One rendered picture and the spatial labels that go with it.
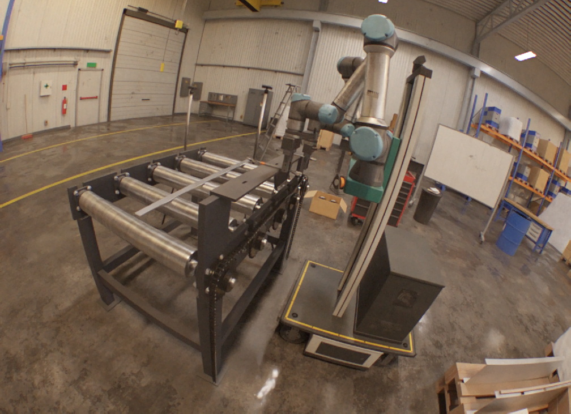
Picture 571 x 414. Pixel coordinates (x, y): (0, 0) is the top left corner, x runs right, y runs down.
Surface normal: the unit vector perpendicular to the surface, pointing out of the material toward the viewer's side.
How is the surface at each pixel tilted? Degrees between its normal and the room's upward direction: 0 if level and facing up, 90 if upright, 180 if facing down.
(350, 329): 0
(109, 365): 0
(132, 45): 90
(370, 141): 97
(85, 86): 90
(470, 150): 90
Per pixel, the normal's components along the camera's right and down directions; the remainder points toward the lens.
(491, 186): -0.66, 0.17
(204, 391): 0.20, -0.90
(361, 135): -0.55, 0.35
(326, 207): -0.31, 0.32
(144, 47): 0.93, 0.29
